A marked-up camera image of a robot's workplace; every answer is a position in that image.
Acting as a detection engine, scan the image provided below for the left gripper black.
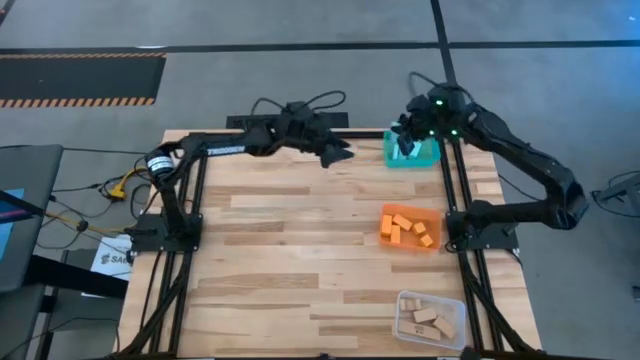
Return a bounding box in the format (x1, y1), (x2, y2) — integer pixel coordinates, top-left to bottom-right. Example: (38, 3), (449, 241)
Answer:
(277, 112), (356, 170)

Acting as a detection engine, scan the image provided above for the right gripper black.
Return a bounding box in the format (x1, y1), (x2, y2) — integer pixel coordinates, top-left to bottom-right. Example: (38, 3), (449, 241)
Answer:
(391, 84), (469, 158)

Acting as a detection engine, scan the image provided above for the orange plastic bin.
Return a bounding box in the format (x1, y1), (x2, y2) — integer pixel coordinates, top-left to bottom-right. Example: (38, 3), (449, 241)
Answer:
(377, 202), (444, 254)

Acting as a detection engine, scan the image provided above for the teal plastic bin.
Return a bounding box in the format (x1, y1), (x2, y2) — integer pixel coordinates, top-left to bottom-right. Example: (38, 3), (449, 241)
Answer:
(382, 130), (442, 170)

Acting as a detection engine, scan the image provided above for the clear plastic bin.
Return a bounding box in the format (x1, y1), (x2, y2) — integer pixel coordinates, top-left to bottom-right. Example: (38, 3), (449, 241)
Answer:
(394, 289), (468, 351)

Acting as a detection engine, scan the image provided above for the gray stand leg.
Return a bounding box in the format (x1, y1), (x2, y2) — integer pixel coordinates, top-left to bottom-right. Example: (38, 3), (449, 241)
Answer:
(591, 169), (640, 217)

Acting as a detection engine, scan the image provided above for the white paper sign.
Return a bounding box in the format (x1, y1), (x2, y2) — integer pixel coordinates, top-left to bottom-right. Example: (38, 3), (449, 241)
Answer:
(91, 233), (135, 282)

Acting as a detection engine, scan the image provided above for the black hazard-striped floor mat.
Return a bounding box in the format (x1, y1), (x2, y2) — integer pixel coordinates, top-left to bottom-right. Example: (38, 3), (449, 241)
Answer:
(0, 51), (168, 109)

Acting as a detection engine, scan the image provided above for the black desk foot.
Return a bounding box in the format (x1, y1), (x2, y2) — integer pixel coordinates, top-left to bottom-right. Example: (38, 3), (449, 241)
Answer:
(24, 252), (130, 301)

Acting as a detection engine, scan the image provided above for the dark gray desk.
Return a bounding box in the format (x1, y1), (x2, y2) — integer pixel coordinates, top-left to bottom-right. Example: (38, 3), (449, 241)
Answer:
(0, 144), (64, 294)

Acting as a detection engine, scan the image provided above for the monitor with blue screen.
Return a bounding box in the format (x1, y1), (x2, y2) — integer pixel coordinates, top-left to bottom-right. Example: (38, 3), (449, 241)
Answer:
(0, 187), (45, 264)

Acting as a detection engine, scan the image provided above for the black aluminium table frame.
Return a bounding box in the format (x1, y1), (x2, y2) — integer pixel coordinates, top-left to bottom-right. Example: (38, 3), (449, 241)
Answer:
(107, 128), (546, 360)

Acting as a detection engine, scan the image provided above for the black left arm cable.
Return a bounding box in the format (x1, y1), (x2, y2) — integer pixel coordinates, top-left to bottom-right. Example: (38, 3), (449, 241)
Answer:
(249, 89), (348, 117)

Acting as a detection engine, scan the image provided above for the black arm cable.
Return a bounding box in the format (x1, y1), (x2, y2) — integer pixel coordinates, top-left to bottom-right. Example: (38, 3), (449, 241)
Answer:
(407, 71), (451, 94)
(249, 89), (348, 117)

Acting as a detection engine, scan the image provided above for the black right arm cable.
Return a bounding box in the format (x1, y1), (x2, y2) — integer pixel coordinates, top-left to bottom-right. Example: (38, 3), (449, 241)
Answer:
(407, 71), (451, 94)

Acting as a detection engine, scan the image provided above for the yellow cable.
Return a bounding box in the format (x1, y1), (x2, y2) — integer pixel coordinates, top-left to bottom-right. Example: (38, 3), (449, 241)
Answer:
(44, 167), (151, 236)

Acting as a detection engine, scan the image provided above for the black floor cable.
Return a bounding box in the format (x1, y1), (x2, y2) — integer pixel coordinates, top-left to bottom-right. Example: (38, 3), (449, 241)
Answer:
(37, 147), (151, 251)

